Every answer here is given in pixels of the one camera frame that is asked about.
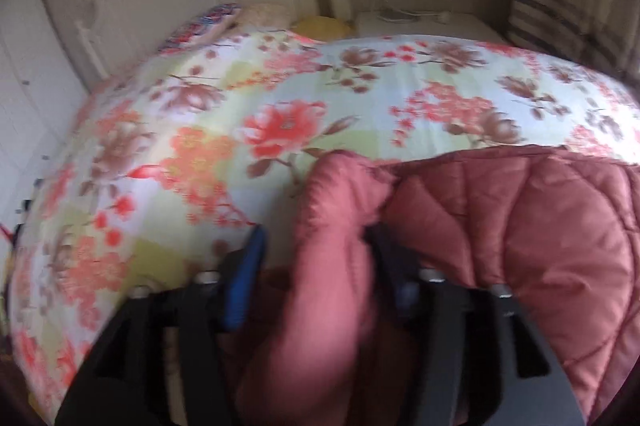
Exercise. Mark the cream floral pillow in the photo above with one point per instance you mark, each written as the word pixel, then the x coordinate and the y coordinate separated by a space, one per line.
pixel 264 16

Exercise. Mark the yellow pillow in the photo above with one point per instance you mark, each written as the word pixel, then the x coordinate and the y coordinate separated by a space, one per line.
pixel 322 29

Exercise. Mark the white wardrobe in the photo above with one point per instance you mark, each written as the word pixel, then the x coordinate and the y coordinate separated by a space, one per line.
pixel 40 95

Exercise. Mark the white bedside table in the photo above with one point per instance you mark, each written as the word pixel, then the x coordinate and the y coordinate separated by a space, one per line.
pixel 369 24

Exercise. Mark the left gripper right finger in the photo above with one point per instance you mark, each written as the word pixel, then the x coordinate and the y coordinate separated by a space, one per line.
pixel 476 359

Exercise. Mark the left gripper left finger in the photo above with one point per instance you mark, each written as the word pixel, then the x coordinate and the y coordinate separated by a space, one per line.
pixel 123 380

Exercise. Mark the floral bed sheet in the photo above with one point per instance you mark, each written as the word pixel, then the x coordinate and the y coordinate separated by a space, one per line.
pixel 174 161

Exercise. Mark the pink quilted comforter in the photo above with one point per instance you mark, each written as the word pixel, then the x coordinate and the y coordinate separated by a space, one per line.
pixel 560 229

